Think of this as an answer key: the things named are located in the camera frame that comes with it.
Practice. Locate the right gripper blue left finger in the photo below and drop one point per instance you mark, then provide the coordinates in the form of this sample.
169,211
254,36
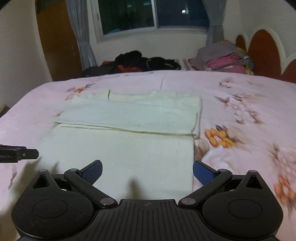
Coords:
82,181

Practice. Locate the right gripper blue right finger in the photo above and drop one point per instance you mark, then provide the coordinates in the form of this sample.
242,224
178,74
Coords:
213,181

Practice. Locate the cream white knit sweater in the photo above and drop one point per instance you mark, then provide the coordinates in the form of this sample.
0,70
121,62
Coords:
145,142

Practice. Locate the stack of folded clothes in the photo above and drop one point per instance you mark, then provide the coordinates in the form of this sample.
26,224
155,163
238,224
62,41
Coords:
223,56

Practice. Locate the pile of black clothes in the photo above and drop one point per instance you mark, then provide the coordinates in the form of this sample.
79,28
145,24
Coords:
131,62

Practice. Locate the wooden side cabinet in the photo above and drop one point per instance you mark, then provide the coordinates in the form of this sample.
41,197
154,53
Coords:
4,110

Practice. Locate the pink floral bed sheet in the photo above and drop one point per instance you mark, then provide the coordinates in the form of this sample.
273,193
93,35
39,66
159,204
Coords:
246,122

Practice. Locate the brown wooden door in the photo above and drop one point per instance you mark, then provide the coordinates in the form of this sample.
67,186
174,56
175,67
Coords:
58,40

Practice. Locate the red white scalloped headboard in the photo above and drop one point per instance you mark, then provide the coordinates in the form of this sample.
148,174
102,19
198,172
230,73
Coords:
266,50

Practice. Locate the left grey curtain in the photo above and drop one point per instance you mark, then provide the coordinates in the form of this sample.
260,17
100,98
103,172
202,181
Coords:
78,16

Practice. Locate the grey curtain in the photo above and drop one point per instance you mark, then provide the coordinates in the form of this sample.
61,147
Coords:
78,16
215,10

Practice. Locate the white framed window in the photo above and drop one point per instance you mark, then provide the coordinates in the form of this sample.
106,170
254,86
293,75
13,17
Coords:
121,19

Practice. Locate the right grey curtain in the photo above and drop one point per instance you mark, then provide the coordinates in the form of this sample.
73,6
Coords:
215,10

